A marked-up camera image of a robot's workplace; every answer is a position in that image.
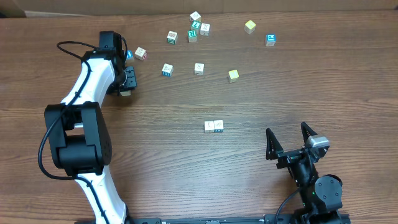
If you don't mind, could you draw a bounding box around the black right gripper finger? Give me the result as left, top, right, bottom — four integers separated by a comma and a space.
266, 128, 284, 160
301, 122, 317, 146

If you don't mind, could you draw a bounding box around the green C wooden block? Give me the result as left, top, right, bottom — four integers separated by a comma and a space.
120, 90, 131, 96

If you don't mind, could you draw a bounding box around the blue side wooden block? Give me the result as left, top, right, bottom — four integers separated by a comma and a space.
213, 120, 224, 133

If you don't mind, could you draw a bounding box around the plain wooden picture block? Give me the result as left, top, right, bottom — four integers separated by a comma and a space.
204, 121, 215, 133

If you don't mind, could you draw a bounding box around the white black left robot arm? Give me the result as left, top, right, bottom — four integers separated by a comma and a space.
38, 31, 137, 223

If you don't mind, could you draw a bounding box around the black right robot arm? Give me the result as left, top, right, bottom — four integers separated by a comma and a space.
264, 122, 351, 224

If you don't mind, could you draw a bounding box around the blue top wooden block left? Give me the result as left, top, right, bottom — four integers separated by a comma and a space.
126, 50, 134, 63

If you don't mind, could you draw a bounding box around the red letter wooden block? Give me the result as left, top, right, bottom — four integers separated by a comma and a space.
134, 47, 147, 60

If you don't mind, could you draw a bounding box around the blue side picture block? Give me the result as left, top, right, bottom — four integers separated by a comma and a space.
162, 63, 174, 77

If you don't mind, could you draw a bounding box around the green B wooden block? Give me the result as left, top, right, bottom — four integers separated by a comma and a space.
167, 31, 178, 45

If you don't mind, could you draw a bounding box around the white picture wooden block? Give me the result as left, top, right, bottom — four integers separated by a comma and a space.
194, 63, 205, 75

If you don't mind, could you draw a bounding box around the green R wooden block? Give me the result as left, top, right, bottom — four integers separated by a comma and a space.
187, 30, 197, 43

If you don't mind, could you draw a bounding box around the yellow top wooden block near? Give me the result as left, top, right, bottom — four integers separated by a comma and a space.
228, 70, 239, 83

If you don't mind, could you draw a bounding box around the yellow wooden block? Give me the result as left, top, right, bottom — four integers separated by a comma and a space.
228, 70, 239, 83
244, 20, 256, 34

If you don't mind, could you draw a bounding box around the green L wooden block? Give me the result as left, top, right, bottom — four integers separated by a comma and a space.
190, 21, 201, 32

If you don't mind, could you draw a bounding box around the white top block back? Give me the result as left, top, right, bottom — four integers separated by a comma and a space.
190, 11, 201, 22

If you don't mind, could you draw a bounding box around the white X wooden block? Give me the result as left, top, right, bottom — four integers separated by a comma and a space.
200, 23, 210, 36

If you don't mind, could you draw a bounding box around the blue top wooden block right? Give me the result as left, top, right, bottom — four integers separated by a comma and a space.
265, 34, 276, 47

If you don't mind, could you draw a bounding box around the yellow top wooden block far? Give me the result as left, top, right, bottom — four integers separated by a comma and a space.
244, 20, 256, 34

